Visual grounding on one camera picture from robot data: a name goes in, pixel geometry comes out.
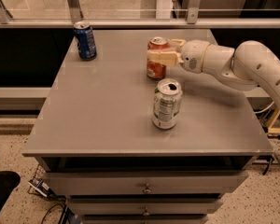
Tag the glass railing panel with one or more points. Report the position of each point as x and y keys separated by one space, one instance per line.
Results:
x=141 y=13

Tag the top grey drawer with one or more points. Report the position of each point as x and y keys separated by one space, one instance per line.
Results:
x=144 y=183

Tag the orange coke can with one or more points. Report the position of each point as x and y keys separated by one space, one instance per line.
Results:
x=156 y=70

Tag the blue soda can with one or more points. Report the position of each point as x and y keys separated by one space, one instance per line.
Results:
x=85 y=40

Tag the grey drawer cabinet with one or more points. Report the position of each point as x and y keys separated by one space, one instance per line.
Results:
x=97 y=118

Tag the bottom grey drawer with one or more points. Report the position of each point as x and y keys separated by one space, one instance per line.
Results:
x=162 y=219

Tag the grey drawer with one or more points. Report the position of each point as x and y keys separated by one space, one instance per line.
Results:
x=162 y=219
x=144 y=207
x=144 y=183

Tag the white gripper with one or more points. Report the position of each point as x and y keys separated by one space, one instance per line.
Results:
x=192 y=55

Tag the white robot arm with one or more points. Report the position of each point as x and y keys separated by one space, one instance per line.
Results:
x=252 y=64

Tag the silver green soda can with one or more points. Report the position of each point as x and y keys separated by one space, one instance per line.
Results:
x=167 y=101

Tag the middle grey drawer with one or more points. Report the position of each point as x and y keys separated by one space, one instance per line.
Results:
x=144 y=207

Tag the wire basket on floor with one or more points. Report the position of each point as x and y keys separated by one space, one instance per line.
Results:
x=39 y=185

